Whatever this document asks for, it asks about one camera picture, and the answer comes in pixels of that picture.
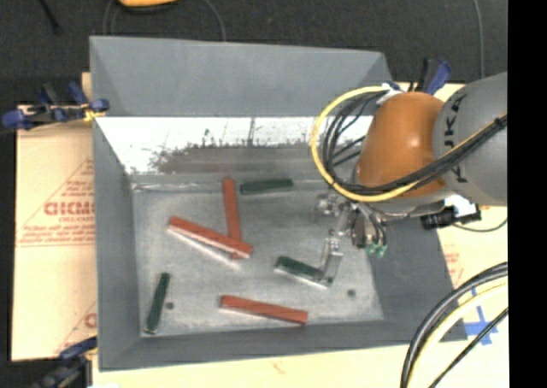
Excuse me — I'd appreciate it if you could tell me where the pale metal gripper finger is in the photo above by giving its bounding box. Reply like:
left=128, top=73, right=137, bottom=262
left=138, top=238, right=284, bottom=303
left=320, top=227, right=346, bottom=287
left=314, top=191, right=350, bottom=220

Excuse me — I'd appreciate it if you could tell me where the dark green flat block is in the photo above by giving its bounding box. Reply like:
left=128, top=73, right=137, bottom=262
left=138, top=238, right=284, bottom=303
left=144, top=272, right=172, bottom=335
left=273, top=255, right=334, bottom=289
left=238, top=178, right=296, bottom=197

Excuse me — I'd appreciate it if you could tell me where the red-brown flat block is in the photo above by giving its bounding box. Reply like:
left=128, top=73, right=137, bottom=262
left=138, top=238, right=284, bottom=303
left=221, top=177, right=244, bottom=260
left=166, top=215, right=255, bottom=261
left=218, top=294, right=310, bottom=327

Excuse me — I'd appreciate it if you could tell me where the grey metal bin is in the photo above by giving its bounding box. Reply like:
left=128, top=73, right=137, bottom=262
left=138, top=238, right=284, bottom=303
left=88, top=35, right=468, bottom=371

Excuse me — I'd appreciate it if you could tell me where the brown cardboard board, red print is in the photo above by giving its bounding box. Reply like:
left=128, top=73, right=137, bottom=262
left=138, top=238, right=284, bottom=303
left=9, top=118, right=100, bottom=362

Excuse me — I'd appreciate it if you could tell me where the black cylinder on white bracket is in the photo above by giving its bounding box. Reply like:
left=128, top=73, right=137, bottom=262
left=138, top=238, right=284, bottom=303
left=420, top=203, right=483, bottom=232

